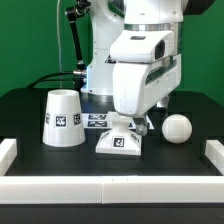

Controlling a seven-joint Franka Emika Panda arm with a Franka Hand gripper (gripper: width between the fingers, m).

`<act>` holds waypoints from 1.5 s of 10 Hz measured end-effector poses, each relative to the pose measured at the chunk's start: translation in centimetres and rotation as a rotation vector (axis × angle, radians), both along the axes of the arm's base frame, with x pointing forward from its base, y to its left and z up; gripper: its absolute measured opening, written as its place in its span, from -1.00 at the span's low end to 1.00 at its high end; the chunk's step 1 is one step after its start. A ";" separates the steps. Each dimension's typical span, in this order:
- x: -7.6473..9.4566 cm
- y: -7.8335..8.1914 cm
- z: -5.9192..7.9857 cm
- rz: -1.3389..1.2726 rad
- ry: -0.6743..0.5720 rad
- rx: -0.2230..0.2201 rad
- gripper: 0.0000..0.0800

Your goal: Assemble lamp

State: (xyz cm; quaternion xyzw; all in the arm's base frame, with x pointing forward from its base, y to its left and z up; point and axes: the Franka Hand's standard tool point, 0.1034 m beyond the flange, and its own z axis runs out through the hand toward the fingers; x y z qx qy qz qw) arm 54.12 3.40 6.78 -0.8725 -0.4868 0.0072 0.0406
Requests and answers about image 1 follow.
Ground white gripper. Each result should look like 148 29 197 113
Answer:
113 55 181 136

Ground white lamp base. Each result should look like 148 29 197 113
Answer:
95 112 142 156

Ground white lamp bulb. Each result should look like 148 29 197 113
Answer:
162 114 192 144

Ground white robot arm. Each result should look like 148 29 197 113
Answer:
87 0 215 135

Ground white lamp shade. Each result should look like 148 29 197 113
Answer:
42 89 85 147

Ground white marker sheet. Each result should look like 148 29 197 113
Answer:
82 113 154 130

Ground black cable conduit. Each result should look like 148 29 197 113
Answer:
27 0 92 90

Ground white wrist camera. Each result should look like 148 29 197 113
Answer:
110 30 174 64

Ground white left rail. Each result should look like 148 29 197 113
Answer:
0 139 17 176

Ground white front rail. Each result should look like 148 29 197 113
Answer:
0 176 224 204

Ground thin grey cable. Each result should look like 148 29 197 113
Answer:
56 0 64 89

